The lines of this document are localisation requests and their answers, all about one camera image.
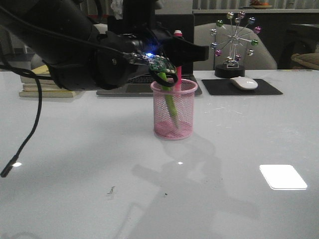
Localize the bottom yellow book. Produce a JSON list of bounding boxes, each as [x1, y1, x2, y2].
[[18, 91, 80, 98]]

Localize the pink highlighter pen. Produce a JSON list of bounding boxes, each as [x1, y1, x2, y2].
[[174, 30, 183, 92]]

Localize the ferris wheel desk ornament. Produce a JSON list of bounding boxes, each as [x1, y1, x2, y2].
[[210, 11, 259, 78]]

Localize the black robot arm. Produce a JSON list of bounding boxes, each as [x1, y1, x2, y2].
[[0, 0, 209, 91]]

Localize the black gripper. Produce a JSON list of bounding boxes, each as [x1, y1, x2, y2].
[[95, 26, 209, 90]]

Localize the right grey armchair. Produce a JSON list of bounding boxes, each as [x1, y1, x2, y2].
[[193, 23, 277, 71]]

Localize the pink mesh pen holder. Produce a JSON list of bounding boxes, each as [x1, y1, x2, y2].
[[151, 79, 198, 140]]

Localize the top yellow book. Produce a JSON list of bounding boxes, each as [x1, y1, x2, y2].
[[32, 65, 50, 75]]

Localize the black mouse pad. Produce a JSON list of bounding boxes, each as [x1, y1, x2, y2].
[[202, 78, 283, 96]]

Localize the fruit bowl on counter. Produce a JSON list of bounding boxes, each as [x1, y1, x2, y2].
[[250, 0, 272, 9]]

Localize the grey open laptop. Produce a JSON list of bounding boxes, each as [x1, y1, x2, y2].
[[96, 14, 197, 97]]

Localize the white computer mouse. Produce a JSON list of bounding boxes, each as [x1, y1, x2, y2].
[[230, 76, 258, 90]]

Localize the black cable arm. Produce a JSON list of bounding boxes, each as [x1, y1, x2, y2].
[[0, 4, 175, 178]]

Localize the yellow book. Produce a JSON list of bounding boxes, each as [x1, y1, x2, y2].
[[18, 91, 80, 98], [32, 65, 50, 75]]

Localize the middle cream book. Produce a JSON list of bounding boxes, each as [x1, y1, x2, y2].
[[20, 76, 60, 91]]

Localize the green highlighter pen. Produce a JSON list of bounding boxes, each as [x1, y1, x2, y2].
[[158, 72, 179, 128]]

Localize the beige cushion at right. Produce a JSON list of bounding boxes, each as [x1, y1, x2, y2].
[[291, 53, 319, 70]]

